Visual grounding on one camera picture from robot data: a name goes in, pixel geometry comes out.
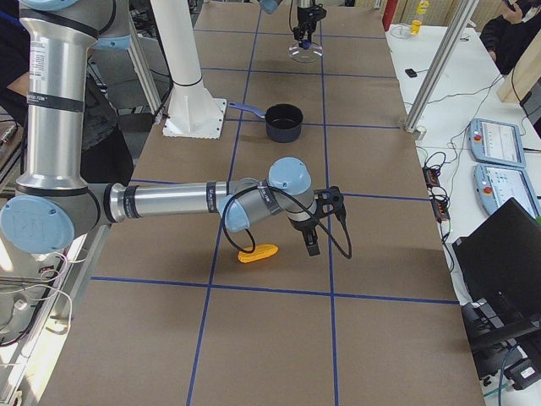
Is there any orange black usb hub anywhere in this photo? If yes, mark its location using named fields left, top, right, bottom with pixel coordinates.
left=423, top=167, right=440, bottom=189

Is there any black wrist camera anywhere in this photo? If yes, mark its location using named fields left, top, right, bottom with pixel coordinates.
left=314, top=186, right=347, bottom=224

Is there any aluminium frame post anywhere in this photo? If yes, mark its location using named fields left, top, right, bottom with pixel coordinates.
left=403, top=0, right=479, bottom=140

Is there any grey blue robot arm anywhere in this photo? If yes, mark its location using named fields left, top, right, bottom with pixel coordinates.
left=1, top=1, right=323, bottom=255
left=287, top=0, right=326, bottom=49

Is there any yellow cup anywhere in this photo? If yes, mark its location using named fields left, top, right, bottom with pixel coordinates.
left=410, top=19, right=423, bottom=36

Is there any upper blue teach pendant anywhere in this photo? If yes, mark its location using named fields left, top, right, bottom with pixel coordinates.
left=467, top=118, right=526, bottom=167

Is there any black laptop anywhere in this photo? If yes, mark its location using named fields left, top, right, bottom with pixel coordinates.
left=452, top=198, right=540, bottom=314

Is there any blue saucepan with long handle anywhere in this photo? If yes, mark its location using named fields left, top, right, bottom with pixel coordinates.
left=228, top=102, right=303, bottom=143

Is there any blue teach pendant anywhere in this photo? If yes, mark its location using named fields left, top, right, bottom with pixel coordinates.
left=474, top=163, right=540, bottom=218
left=467, top=118, right=526, bottom=167

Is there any glass lid with blue knob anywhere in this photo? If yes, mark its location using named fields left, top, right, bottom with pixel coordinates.
left=288, top=40, right=323, bottom=63

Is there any yellow corn cob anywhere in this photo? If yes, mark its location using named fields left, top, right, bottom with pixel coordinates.
left=238, top=244, right=279, bottom=264

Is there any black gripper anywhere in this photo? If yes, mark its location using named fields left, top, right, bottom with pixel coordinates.
left=288, top=217, right=320, bottom=256
left=293, top=7, right=325, bottom=44

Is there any person in black clothes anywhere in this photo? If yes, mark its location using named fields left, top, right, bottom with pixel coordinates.
left=1, top=1, right=134, bottom=195

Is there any small black square sensor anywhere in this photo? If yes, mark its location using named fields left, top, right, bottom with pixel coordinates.
left=405, top=69, right=418, bottom=78

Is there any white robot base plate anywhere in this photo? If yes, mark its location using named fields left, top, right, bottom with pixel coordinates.
left=151, top=0, right=227, bottom=140

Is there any lower blue teach pendant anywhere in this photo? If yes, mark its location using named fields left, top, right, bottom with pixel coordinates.
left=474, top=163, right=540, bottom=218

